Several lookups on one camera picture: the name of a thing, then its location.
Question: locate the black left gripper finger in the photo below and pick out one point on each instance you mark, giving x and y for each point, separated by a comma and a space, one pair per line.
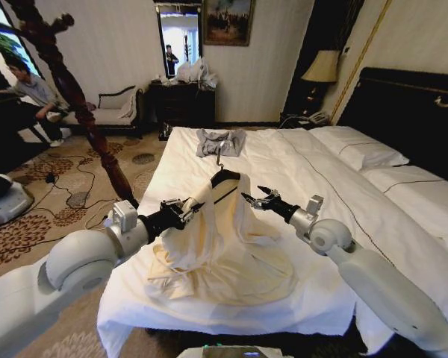
185, 220
196, 209

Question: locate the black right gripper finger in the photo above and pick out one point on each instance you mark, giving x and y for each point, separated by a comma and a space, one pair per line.
255, 201
268, 192

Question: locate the black hanger with silver hook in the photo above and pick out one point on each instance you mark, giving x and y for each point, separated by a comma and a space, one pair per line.
224, 175

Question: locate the cream garment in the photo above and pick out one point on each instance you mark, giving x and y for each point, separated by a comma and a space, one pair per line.
224, 253

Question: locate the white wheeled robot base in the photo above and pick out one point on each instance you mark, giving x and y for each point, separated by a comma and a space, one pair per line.
3, 201

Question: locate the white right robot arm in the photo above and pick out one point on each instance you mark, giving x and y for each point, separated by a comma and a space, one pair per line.
384, 283

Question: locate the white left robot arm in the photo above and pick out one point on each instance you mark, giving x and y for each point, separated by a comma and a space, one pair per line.
18, 298

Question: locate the white bed cover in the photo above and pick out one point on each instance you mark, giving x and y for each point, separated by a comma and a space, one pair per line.
313, 194

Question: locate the grey printed t-shirt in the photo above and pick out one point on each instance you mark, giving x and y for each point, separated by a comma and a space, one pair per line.
220, 143

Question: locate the dark nightstand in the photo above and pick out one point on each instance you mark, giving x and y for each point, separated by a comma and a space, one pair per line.
298, 121

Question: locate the black bag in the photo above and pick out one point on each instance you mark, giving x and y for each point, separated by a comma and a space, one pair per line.
165, 131

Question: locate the white telephone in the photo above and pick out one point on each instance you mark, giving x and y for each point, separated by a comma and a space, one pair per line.
318, 117

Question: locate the white pillow with dark stripe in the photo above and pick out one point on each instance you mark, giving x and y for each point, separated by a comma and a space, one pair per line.
422, 194
358, 147

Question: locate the black dresser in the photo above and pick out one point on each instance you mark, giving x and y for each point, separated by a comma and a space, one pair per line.
181, 106

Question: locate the black power adapter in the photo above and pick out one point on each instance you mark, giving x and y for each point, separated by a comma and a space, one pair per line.
50, 178

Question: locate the cream chaise sofa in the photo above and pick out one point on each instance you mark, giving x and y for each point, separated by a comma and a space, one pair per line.
112, 112

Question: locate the table lamp with cream shade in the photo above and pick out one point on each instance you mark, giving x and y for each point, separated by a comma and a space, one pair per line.
322, 67

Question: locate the white plastic bags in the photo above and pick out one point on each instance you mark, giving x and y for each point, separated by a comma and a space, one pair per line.
194, 72

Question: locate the dark wooden coat stand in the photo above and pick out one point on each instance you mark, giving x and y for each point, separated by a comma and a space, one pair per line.
82, 108

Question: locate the white robot front shell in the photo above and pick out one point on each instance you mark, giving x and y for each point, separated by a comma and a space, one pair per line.
231, 351

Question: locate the black headboard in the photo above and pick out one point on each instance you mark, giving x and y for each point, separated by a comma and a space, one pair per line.
399, 108

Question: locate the framed painting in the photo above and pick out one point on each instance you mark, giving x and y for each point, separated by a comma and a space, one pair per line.
229, 22

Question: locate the person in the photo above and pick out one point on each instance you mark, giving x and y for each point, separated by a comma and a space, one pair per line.
33, 97

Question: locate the wall mirror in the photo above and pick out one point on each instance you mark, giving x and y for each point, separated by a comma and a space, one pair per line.
179, 33

